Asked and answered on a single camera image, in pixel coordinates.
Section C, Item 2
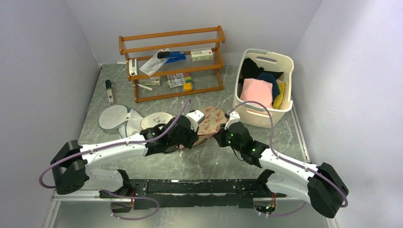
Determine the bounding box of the clear plastic packet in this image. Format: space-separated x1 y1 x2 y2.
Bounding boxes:
139 48 169 76

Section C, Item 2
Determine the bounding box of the cream laundry basket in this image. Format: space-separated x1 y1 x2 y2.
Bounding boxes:
233 48 294 128

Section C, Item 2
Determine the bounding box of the yellow cloth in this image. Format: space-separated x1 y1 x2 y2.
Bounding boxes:
272 83 287 109

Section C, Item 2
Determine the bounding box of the black garment in basket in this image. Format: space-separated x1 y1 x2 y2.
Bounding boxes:
238 58 284 85

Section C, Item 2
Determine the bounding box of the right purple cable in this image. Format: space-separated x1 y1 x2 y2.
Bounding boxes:
227 100 349 219

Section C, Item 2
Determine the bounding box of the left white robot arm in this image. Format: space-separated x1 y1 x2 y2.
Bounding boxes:
50 112 205 198

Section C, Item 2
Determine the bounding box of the wooden shelf rack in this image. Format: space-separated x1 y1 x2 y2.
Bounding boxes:
118 25 225 103

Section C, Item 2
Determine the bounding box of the blue stapler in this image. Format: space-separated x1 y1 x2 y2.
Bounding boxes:
157 51 186 64

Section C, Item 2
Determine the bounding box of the floral mesh laundry bag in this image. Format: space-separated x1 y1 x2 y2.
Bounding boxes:
193 106 227 146

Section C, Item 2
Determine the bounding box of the purple cable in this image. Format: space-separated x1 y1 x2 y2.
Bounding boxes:
227 100 349 219
38 98 192 220

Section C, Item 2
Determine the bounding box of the white green box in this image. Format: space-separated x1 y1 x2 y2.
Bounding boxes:
191 48 213 61

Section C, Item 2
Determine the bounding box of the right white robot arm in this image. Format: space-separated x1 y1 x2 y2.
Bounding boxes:
214 122 349 219

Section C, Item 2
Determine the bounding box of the pink folded cloth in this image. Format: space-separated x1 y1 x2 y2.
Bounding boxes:
240 78 273 108

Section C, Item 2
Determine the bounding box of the dark teal cloth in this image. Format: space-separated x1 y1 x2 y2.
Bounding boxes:
257 73 280 99

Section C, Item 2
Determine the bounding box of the small white box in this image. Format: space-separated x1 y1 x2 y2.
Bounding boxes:
138 76 161 86

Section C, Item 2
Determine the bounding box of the highlighter marker pack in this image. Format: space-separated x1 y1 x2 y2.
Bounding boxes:
165 72 192 88

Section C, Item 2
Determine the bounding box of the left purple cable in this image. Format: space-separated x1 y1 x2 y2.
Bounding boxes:
38 98 192 220

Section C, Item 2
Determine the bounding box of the beige round laundry bag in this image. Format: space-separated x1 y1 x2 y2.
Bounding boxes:
140 112 173 129

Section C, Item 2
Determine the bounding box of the black silver marker device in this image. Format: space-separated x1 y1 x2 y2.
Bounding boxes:
105 80 115 105

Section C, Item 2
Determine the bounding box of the white red pen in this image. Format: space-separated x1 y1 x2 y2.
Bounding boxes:
137 84 154 91

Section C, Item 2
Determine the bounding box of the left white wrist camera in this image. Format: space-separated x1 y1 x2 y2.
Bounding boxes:
186 110 205 132

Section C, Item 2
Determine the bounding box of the aluminium frame rail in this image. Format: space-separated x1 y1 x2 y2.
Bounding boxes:
43 190 337 228

